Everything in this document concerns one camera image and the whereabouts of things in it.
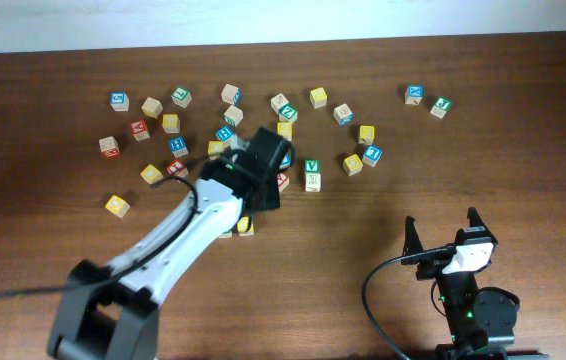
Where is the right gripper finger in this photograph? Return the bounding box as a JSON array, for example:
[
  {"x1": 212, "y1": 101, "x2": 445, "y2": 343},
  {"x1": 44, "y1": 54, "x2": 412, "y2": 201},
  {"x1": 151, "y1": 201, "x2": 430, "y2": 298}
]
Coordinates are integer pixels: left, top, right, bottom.
[
  {"x1": 401, "y1": 216, "x2": 424, "y2": 265},
  {"x1": 465, "y1": 207, "x2": 486, "y2": 231}
]

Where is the yellow S block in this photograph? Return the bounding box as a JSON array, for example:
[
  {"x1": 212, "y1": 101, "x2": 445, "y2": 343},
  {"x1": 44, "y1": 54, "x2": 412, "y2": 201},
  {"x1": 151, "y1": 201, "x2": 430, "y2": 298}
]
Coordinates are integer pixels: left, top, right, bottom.
[{"x1": 236, "y1": 216, "x2": 254, "y2": 236}]

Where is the green R block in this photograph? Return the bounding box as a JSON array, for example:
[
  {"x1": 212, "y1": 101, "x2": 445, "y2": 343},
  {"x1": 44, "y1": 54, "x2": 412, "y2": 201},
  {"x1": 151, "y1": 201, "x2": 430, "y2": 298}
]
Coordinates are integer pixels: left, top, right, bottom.
[{"x1": 218, "y1": 230, "x2": 233, "y2": 239}]

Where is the yellow block near arm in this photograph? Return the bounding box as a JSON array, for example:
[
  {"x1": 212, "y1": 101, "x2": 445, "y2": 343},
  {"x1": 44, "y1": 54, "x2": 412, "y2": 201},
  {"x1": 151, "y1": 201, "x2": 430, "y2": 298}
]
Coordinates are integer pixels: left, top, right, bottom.
[{"x1": 105, "y1": 195, "x2": 130, "y2": 218}]

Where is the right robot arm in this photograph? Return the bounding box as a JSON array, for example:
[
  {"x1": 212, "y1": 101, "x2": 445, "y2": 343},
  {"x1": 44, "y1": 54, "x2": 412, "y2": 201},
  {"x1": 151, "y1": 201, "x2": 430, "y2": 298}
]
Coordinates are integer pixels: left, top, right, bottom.
[{"x1": 401, "y1": 207, "x2": 549, "y2": 359}]

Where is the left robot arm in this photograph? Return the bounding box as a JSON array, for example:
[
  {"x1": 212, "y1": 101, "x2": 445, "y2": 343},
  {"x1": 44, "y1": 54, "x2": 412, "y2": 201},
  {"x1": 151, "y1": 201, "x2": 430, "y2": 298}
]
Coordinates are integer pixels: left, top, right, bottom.
[{"x1": 46, "y1": 128, "x2": 294, "y2": 360}]

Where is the red V block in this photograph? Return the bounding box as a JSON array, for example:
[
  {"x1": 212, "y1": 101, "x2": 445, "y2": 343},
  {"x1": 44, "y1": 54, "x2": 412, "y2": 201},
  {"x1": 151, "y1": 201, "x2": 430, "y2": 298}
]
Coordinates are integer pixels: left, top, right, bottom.
[{"x1": 277, "y1": 172, "x2": 290, "y2": 192}]

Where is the blue P block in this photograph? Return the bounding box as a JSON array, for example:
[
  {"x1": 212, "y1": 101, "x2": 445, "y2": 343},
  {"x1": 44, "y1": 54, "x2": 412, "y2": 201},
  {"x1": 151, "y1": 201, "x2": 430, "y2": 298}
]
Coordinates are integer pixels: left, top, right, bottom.
[{"x1": 279, "y1": 153, "x2": 291, "y2": 171}]

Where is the blue block centre left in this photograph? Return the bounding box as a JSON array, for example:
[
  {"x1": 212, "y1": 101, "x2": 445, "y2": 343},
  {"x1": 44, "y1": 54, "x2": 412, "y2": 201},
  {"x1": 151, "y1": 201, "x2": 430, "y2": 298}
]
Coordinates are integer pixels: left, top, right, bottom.
[{"x1": 215, "y1": 126, "x2": 236, "y2": 147}]

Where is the wooden block green side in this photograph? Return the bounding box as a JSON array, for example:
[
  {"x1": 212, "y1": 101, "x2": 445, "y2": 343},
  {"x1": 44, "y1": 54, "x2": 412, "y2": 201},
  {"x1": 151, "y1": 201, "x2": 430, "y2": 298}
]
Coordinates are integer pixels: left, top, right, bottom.
[{"x1": 223, "y1": 105, "x2": 244, "y2": 127}]

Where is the green V block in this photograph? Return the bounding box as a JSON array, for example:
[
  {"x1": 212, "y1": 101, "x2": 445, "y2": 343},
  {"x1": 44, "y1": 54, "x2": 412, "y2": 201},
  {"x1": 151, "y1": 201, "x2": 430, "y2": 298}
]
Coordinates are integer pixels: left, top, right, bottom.
[{"x1": 304, "y1": 159, "x2": 320, "y2": 174}]

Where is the white X block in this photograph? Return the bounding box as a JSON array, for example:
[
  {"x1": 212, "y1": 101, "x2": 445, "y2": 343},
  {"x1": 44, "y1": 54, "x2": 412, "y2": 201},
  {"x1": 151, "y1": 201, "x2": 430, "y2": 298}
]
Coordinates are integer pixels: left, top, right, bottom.
[{"x1": 305, "y1": 173, "x2": 321, "y2": 192}]

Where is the green Z block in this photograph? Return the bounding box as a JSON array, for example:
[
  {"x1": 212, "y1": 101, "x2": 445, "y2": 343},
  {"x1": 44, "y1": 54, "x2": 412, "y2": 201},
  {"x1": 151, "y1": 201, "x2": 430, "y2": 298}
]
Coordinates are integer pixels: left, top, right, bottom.
[{"x1": 278, "y1": 104, "x2": 298, "y2": 123}]

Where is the red I block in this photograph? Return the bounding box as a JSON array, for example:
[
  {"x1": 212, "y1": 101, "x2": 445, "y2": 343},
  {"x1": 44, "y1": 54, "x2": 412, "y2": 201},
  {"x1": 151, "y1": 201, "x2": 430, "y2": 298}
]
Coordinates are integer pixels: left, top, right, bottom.
[{"x1": 167, "y1": 160, "x2": 189, "y2": 178}]

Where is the blue H block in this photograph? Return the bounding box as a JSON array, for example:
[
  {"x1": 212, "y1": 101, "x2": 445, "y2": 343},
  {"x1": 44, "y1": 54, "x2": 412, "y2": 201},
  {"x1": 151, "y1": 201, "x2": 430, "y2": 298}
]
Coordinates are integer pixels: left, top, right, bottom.
[{"x1": 168, "y1": 136, "x2": 189, "y2": 158}]

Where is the plain wooden block centre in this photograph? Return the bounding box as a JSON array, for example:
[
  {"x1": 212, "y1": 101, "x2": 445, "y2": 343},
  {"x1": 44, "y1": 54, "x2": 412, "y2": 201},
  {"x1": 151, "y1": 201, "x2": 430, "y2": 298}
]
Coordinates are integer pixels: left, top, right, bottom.
[{"x1": 270, "y1": 93, "x2": 289, "y2": 113}]

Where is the plain wooden block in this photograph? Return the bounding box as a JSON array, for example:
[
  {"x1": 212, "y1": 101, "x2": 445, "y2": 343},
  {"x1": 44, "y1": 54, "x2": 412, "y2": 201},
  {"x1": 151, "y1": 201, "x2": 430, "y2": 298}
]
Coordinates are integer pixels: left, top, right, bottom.
[
  {"x1": 142, "y1": 97, "x2": 163, "y2": 119},
  {"x1": 270, "y1": 93, "x2": 289, "y2": 113}
]

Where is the wooden block blue D side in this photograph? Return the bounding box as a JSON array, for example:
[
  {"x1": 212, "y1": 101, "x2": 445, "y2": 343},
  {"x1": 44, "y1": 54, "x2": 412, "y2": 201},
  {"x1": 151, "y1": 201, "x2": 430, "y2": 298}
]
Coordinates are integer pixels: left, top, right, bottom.
[{"x1": 221, "y1": 84, "x2": 241, "y2": 105}]

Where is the blue I block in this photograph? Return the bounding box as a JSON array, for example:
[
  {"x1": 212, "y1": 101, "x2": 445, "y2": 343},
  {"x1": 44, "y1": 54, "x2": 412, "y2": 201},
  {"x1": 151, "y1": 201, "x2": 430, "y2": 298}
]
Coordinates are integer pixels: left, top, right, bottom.
[{"x1": 362, "y1": 145, "x2": 383, "y2": 167}]

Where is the green L block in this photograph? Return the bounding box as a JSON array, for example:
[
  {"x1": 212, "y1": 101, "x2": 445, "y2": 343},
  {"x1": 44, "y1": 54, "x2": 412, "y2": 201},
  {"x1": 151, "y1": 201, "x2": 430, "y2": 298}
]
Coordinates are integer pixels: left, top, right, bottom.
[{"x1": 171, "y1": 86, "x2": 192, "y2": 108}]

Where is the wooden block blue D front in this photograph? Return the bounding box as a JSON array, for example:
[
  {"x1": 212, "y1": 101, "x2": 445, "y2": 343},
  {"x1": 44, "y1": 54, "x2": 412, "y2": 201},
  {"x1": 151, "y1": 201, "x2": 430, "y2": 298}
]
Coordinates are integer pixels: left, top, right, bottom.
[{"x1": 333, "y1": 104, "x2": 354, "y2": 126}]

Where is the plain wooden block upper left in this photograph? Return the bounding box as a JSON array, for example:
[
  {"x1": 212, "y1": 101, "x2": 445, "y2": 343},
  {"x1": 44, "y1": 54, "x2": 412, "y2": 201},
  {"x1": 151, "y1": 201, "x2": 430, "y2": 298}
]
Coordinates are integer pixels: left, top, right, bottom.
[{"x1": 142, "y1": 97, "x2": 163, "y2": 119}]

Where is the red block upper left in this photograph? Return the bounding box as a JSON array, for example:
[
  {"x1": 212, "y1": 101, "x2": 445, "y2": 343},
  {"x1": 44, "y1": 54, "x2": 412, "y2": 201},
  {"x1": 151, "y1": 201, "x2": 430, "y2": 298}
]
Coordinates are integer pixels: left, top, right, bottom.
[{"x1": 130, "y1": 120, "x2": 150, "y2": 141}]

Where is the green J block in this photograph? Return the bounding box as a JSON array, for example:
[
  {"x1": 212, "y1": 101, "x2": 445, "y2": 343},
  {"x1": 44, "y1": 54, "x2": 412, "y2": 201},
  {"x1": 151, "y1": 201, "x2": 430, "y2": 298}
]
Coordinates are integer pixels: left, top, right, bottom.
[{"x1": 430, "y1": 97, "x2": 453, "y2": 119}]

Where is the blue X block far right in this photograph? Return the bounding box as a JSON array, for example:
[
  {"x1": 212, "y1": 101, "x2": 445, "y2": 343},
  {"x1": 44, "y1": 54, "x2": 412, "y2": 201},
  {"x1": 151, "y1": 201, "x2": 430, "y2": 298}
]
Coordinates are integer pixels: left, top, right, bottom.
[{"x1": 404, "y1": 85, "x2": 424, "y2": 105}]

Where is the wooden block red side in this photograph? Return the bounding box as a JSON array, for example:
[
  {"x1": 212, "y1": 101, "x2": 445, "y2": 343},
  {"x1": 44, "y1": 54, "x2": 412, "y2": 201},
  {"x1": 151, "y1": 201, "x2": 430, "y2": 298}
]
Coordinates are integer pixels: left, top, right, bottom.
[{"x1": 99, "y1": 136, "x2": 120, "y2": 158}]

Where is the blue S block far left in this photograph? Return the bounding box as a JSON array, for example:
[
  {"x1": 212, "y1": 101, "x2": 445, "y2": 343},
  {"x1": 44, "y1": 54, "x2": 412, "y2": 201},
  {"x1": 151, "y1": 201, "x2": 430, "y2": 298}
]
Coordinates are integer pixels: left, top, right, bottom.
[{"x1": 109, "y1": 92, "x2": 130, "y2": 112}]

